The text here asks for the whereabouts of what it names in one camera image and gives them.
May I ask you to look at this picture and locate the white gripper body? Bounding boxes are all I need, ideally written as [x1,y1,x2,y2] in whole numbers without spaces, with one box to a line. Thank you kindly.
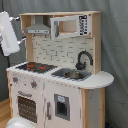
[0,12,20,56]

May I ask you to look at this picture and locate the white microwave door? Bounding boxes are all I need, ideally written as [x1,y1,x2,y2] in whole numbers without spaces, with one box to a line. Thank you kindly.
[51,14,91,39]

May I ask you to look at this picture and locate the wooden toy kitchen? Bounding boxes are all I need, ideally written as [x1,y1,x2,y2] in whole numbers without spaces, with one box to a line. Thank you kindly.
[7,11,114,128]

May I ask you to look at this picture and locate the black toy stovetop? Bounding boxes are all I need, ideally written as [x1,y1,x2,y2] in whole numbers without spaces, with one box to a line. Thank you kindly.
[18,62,55,74]

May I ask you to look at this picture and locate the grey range hood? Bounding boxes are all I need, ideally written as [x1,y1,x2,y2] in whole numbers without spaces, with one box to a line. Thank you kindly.
[24,16,50,34]

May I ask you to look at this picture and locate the left red stove knob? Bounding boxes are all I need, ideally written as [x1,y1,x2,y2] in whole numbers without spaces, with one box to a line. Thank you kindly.
[13,77,18,83]

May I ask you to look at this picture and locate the red stove knob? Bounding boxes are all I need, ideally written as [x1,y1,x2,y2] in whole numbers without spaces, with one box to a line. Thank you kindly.
[31,81,37,88]
[13,77,18,83]

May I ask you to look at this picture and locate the right red stove knob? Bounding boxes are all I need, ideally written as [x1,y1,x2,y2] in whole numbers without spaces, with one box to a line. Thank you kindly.
[31,81,37,88]

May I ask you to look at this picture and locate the oven door with window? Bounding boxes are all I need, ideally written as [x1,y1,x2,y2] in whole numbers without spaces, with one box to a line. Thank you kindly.
[17,91,37,123]

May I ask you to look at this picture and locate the black toy faucet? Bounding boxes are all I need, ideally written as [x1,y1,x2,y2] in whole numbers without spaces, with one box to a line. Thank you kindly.
[75,51,93,70]

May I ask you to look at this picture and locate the grey toy sink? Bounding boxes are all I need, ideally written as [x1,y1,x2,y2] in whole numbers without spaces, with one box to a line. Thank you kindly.
[52,68,92,81]

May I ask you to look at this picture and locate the grey ice dispenser panel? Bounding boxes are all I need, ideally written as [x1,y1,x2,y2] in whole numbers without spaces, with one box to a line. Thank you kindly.
[54,94,70,120]

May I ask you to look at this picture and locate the grey fridge door handle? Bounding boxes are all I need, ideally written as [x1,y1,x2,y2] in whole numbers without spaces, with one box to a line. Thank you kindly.
[47,102,51,120]

